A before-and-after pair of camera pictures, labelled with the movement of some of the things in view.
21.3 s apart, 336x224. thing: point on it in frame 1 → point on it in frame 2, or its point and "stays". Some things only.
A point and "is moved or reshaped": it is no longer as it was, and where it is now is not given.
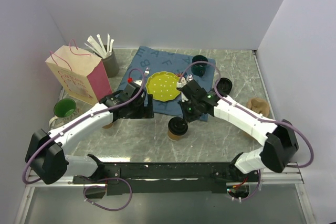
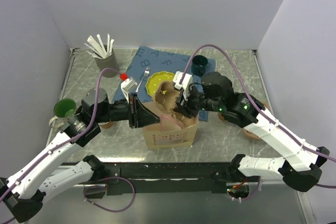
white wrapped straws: x=91 y=43 stays
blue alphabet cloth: x=147 y=61 stays
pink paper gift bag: x=83 y=75 → x=169 y=134
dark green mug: x=199 y=69 stays
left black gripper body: x=137 y=109 → x=129 y=110
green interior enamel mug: x=63 y=110 stays
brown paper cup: x=174 y=137 is moved or reshaped
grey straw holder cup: x=111 y=64 stays
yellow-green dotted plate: x=163 y=85 stays
